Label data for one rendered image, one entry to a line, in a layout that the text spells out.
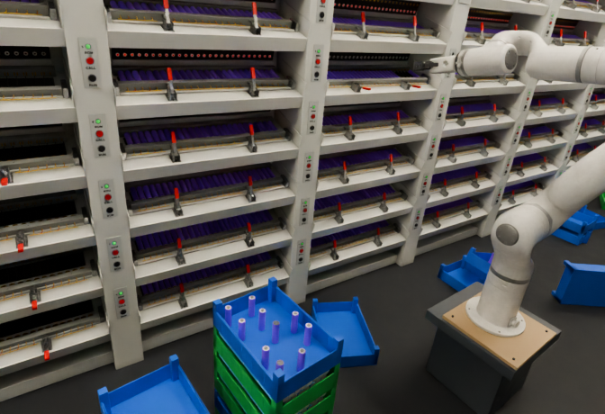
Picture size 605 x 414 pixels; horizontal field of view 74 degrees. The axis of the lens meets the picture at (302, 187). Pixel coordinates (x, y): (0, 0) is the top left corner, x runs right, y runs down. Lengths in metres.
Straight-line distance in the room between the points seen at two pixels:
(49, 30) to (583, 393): 2.05
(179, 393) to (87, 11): 1.00
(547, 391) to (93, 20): 1.89
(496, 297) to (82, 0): 1.44
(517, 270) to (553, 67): 0.60
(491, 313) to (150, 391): 1.06
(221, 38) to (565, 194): 1.06
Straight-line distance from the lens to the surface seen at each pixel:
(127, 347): 1.63
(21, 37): 1.19
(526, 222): 1.31
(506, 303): 1.49
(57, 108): 1.21
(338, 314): 1.85
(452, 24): 1.89
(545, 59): 1.29
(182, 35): 1.24
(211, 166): 1.36
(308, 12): 1.42
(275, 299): 1.25
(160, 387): 1.28
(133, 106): 1.23
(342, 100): 1.55
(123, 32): 1.20
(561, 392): 1.90
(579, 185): 1.28
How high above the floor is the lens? 1.21
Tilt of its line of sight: 24 degrees down
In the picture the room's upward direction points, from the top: 5 degrees clockwise
